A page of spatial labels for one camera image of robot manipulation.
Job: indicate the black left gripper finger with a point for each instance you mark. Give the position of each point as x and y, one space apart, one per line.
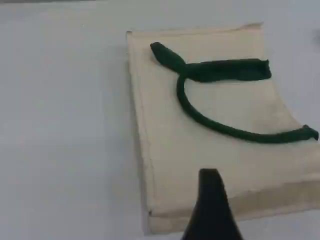
212 215

